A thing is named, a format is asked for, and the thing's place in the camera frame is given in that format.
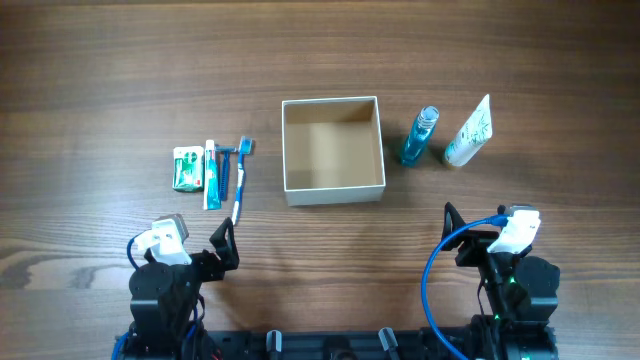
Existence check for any blue white toothbrush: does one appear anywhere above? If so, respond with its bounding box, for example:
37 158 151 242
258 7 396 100
231 136 253 225

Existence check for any white cardboard box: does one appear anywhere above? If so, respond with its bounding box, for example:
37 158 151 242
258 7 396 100
281 96 386 206

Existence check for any white bamboo print tube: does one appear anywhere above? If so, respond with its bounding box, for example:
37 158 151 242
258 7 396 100
444 94 493 167

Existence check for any green white soap box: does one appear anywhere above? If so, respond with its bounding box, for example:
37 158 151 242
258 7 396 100
172 146 204 192

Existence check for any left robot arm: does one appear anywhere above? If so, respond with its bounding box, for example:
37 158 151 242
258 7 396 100
111 214 239 360

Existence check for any teal toothpaste tube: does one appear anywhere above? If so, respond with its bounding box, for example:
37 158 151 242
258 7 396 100
203 139 221 210

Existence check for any blue disposable razor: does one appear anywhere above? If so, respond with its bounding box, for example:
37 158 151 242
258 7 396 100
216 145 239 201

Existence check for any blue mouthwash bottle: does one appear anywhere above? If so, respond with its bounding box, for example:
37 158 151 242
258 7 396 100
400 106 439 167

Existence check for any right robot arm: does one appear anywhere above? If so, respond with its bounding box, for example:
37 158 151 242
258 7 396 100
442 203 560 360

